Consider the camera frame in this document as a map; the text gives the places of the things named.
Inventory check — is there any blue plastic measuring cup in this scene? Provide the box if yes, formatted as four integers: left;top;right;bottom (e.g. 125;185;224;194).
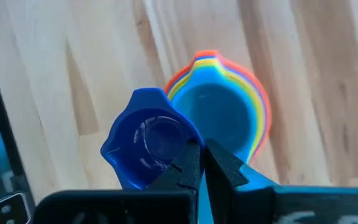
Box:
165;55;269;164

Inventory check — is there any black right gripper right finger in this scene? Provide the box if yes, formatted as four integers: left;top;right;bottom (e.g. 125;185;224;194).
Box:
204;139;277;224

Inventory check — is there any orange plastic measuring cup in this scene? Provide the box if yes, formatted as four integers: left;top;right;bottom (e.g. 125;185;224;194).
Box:
163;49;273;166

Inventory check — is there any purple plastic measuring cup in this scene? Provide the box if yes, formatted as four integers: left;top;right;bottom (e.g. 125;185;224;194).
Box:
100;87;205;191

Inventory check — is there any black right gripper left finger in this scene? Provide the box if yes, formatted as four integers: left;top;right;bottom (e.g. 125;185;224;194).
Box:
149;139;203;224

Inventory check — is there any teal plastic measuring cup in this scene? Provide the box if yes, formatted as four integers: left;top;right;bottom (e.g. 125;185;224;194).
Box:
170;67;258;224

